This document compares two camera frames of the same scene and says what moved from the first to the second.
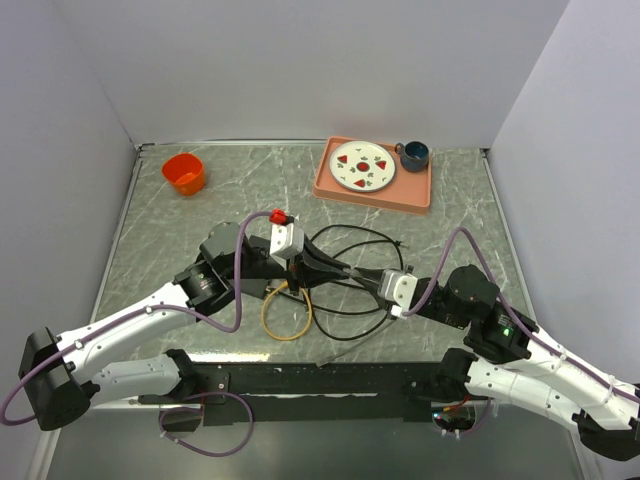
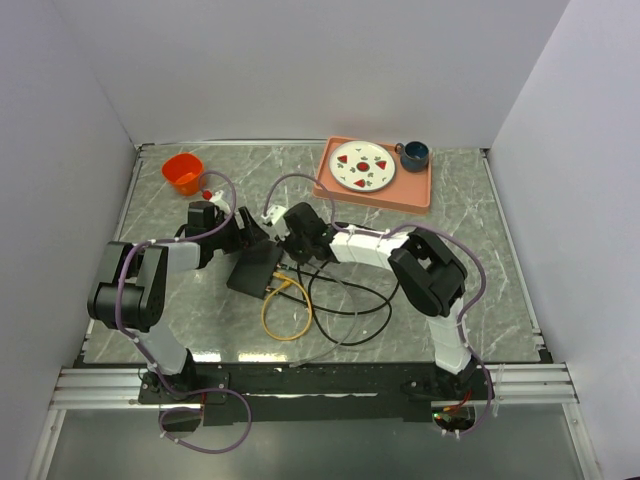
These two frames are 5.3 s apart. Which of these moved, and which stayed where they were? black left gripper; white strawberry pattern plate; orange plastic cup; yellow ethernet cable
Moved: black left gripper
Stayed: white strawberry pattern plate; orange plastic cup; yellow ethernet cable
